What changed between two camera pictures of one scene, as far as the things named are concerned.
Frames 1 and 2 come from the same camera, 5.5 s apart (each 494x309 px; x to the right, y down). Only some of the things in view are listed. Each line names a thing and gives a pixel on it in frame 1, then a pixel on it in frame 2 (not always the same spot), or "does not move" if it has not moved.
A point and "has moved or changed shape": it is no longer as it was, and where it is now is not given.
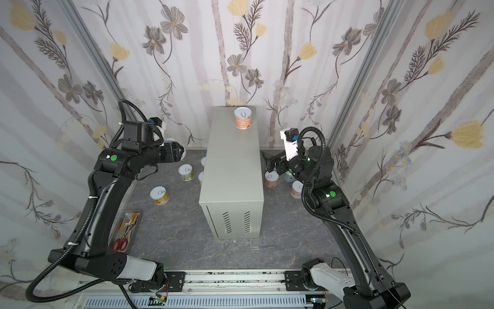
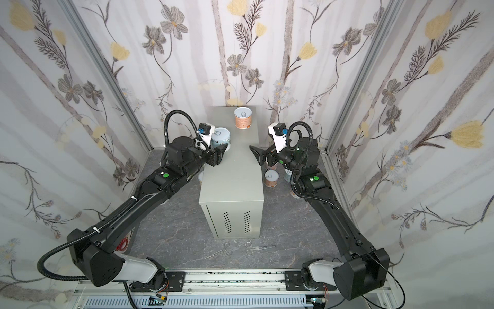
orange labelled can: (242, 118) does not move
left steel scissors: (228, 252) does not move
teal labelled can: (172, 140) has moved or changed shape
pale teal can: (289, 177) does not move
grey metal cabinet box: (231, 190) does not move
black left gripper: (176, 152) -> (215, 156)
